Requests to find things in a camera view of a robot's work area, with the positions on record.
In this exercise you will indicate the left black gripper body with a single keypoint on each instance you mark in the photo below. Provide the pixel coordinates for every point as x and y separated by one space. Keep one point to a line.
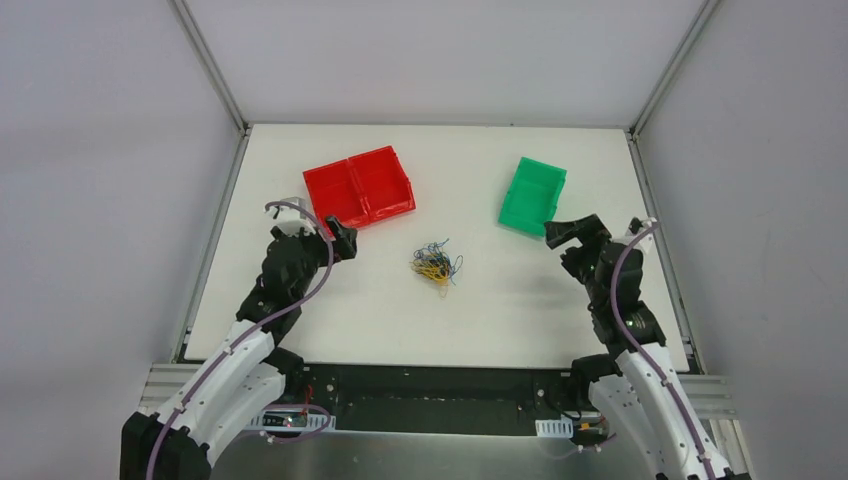
322 240

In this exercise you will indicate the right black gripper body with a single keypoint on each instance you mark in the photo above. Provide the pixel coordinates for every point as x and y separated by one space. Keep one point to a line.
582 245

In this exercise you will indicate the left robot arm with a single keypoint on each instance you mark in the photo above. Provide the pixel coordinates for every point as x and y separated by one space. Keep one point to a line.
184 437

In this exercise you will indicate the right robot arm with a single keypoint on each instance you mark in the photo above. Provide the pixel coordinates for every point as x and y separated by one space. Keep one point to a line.
634 384

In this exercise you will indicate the red double bin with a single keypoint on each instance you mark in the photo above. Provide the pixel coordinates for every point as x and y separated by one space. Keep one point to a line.
361 190

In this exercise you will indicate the green bin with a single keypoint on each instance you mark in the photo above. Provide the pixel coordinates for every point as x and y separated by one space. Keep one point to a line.
532 197

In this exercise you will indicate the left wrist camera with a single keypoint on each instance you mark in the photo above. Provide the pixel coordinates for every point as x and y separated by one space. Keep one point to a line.
291 213

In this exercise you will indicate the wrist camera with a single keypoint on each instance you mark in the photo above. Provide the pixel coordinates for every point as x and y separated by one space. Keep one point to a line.
641 234
291 213

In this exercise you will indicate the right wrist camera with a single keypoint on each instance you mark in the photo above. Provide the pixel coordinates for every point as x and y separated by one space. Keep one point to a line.
641 234

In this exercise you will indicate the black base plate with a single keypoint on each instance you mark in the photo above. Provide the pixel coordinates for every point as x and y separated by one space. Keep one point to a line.
436 400

